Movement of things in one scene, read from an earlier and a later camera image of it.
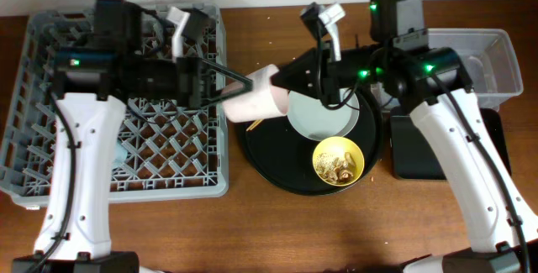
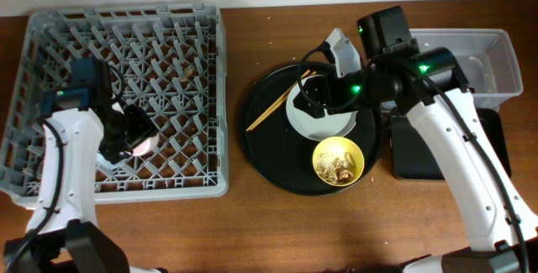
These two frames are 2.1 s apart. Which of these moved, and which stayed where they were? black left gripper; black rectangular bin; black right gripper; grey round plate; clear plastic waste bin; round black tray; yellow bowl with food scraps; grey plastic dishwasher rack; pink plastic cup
Moved: black right gripper; black left gripper; pink plastic cup
Stayed: yellow bowl with food scraps; grey round plate; clear plastic waste bin; black rectangular bin; grey plastic dishwasher rack; round black tray
